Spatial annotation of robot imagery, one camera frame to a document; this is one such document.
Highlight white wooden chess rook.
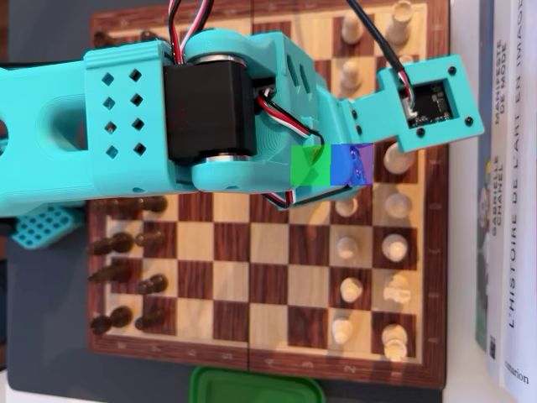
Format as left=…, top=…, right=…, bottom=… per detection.
left=380, top=322, right=409, bottom=361
left=384, top=0, right=414, bottom=47

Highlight Gabrielle Chanel fashion book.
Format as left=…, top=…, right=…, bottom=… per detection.
left=473, top=0, right=511, bottom=387

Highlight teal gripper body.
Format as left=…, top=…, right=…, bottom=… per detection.
left=312, top=81, right=374, bottom=192

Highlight red white black servo wires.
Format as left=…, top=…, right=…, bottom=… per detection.
left=263, top=184, right=364, bottom=210
left=166, top=0, right=216, bottom=66
left=255, top=87, right=325, bottom=142

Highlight green plastic container lid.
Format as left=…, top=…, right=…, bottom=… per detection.
left=188, top=364, right=326, bottom=403

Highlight dark wooden chess queen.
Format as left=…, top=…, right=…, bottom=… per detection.
left=90, top=196, right=143, bottom=220

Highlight dark wooden chess bishop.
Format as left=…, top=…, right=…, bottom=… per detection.
left=88, top=233, right=138, bottom=257

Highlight black camera cable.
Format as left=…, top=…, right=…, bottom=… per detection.
left=346, top=0, right=414, bottom=114

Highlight dark wooden chess knight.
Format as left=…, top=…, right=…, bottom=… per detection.
left=87, top=259, right=135, bottom=285

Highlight dark wooden chess rook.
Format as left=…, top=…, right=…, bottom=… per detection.
left=90, top=306, right=133, bottom=336
left=91, top=29, right=121, bottom=50

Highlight white wooden chess bishop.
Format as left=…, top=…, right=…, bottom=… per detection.
left=380, top=233, right=409, bottom=261

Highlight white wooden chess pawn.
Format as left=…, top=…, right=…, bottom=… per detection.
left=341, top=14, right=364, bottom=45
left=339, top=58, right=362, bottom=98
left=331, top=317, right=354, bottom=345
left=339, top=275, right=364, bottom=303
left=335, top=196, right=358, bottom=218
left=336, top=235, right=360, bottom=260

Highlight white art history book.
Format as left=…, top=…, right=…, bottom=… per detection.
left=498, top=0, right=537, bottom=400

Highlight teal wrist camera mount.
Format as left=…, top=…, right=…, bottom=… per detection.
left=338, top=53, right=486, bottom=153

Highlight dark grey table mat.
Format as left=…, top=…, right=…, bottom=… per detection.
left=6, top=0, right=446, bottom=403

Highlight wooden chess board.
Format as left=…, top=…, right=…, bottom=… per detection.
left=86, top=0, right=450, bottom=390

